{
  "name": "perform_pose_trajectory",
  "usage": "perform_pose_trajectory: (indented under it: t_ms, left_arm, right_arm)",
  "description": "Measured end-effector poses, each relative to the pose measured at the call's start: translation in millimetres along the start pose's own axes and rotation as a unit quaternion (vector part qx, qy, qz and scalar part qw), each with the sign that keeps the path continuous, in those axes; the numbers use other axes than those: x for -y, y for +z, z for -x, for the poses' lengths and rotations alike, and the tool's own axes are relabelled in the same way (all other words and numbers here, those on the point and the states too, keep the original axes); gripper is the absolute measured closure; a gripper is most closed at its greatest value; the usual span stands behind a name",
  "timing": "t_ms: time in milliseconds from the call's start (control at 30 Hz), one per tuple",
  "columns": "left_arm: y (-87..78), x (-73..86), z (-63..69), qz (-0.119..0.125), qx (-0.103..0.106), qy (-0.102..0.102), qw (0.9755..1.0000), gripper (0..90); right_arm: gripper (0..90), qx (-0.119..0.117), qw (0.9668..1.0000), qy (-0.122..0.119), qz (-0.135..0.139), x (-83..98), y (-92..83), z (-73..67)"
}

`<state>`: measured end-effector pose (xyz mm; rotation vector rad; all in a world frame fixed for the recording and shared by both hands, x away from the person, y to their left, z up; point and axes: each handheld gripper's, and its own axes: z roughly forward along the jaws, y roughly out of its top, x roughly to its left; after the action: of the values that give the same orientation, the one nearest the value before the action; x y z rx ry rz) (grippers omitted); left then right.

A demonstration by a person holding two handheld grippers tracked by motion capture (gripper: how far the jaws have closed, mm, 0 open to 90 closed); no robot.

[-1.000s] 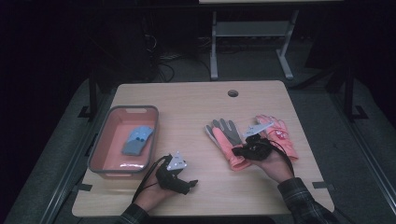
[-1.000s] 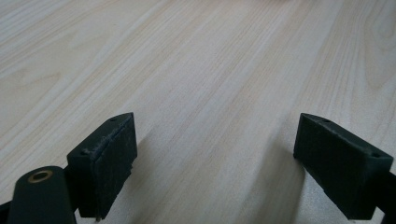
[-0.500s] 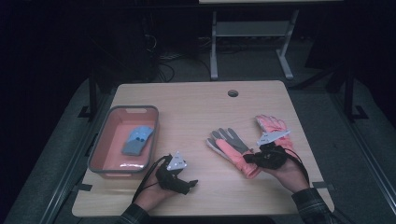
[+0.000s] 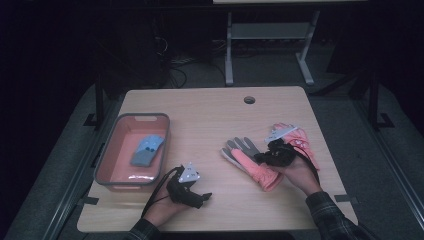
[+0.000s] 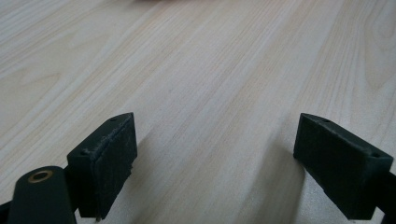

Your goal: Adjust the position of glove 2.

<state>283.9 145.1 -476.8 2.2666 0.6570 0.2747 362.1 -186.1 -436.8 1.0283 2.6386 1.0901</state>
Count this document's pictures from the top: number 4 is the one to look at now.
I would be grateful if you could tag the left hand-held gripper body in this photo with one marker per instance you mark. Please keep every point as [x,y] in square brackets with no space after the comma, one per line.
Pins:
[189,174]

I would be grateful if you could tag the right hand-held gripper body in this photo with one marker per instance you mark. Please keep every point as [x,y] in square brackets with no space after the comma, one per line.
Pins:
[281,155]

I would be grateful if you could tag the pink glove with grey palm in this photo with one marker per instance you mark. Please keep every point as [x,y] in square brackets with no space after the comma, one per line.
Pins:
[248,160]

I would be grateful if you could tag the pink plastic basin grey rim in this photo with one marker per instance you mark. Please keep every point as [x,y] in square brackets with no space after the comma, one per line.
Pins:
[123,160]

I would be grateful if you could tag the person's right hand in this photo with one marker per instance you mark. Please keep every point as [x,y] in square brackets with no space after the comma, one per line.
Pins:
[301,176]

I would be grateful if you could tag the person's left hand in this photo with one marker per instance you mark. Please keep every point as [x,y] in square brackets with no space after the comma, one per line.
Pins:
[161,210]

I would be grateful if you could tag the pink glove with printed patch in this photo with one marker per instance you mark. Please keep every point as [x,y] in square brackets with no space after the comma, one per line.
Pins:
[301,138]

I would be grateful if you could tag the black tape strip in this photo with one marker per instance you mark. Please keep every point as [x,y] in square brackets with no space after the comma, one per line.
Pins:
[88,200]
[346,199]

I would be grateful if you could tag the black metal post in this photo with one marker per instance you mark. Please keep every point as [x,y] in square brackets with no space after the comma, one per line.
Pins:
[374,100]
[99,100]

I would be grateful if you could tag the grey metal table frame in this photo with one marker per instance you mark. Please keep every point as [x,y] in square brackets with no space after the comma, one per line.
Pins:
[266,30]

